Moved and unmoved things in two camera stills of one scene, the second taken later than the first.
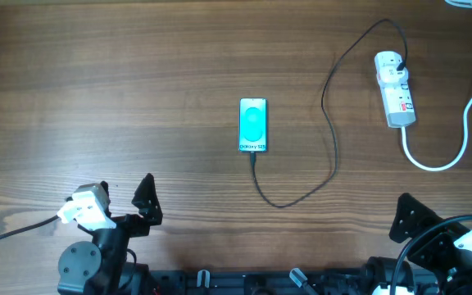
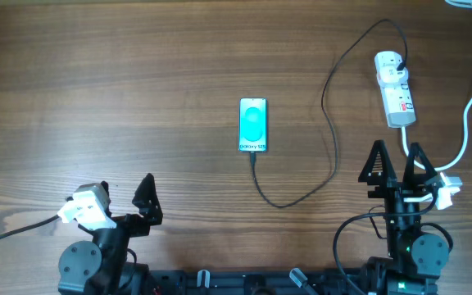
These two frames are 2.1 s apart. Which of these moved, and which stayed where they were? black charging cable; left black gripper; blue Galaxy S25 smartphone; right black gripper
Moved: right black gripper
Stayed: left black gripper; black charging cable; blue Galaxy S25 smartphone
